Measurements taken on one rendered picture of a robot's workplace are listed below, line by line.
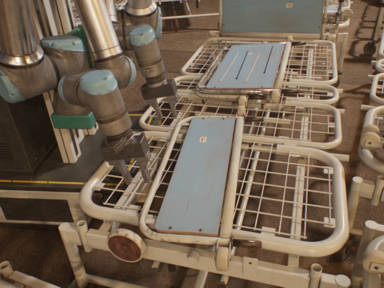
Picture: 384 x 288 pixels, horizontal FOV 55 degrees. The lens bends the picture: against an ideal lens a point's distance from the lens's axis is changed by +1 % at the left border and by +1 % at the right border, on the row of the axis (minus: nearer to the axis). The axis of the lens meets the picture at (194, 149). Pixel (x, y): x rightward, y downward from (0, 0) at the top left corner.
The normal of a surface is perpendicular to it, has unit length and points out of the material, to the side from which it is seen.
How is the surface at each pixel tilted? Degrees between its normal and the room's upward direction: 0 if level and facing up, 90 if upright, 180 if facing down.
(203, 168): 1
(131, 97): 0
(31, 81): 104
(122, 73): 72
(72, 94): 79
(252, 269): 90
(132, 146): 90
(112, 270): 0
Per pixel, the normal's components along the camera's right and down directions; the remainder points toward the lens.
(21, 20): 0.70, 0.58
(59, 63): 0.67, -0.07
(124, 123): 0.76, 0.17
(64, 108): -0.29, 0.22
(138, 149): -0.16, 0.55
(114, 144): -0.24, -0.83
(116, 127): 0.32, 0.42
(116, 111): 0.59, 0.29
